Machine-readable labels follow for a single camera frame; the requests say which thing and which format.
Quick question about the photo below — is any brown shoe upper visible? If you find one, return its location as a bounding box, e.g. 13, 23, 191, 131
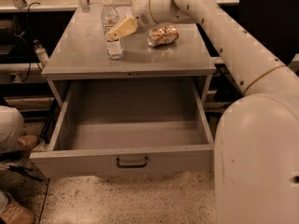
15, 135, 39, 151

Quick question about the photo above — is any open grey top drawer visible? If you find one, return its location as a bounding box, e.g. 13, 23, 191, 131
30, 77, 214, 177

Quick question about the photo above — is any black office chair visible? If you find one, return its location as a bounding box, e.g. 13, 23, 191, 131
215, 0, 299, 102

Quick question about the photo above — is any grey metal cabinet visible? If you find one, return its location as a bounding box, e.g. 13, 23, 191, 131
41, 2, 217, 107

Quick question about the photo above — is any small bottle on shelf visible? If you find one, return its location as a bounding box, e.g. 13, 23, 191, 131
34, 39, 49, 67

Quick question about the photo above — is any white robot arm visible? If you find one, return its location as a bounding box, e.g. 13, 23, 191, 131
110, 0, 299, 224

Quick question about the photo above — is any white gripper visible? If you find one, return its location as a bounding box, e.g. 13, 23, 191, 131
106, 0, 191, 40

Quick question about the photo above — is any crushed gold can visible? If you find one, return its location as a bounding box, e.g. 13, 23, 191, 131
148, 25, 179, 48

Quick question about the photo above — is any black drawer handle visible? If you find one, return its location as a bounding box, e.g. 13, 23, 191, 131
116, 157, 149, 169

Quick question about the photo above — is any brown shoe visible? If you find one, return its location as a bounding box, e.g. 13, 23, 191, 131
15, 135, 39, 151
0, 192, 35, 224

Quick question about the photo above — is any clear plastic water bottle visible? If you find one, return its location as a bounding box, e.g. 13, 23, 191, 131
101, 0, 123, 60

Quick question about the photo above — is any black cable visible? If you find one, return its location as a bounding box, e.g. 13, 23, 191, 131
12, 2, 42, 83

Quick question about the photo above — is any wall power outlet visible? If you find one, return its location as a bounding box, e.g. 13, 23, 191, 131
9, 73, 21, 83

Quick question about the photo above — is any brown shoe lower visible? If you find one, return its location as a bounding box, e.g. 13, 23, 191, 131
0, 192, 35, 224

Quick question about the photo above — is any light trouser leg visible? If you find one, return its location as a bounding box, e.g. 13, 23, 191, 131
0, 105, 23, 153

